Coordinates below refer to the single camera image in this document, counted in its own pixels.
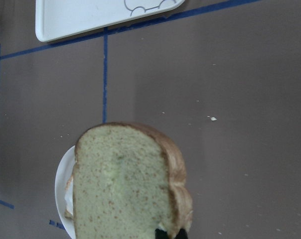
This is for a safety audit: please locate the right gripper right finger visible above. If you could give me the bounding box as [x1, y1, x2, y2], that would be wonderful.
[176, 229, 188, 239]

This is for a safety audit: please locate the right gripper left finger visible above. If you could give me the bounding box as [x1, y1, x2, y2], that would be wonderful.
[155, 229, 169, 239]

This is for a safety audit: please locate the bread slice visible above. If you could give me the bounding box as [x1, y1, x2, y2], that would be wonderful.
[72, 122, 193, 239]

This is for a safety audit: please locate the white round plate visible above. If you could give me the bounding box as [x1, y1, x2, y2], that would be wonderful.
[55, 146, 76, 239]

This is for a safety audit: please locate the white bear serving tray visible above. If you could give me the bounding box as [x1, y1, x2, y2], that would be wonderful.
[35, 0, 184, 42]

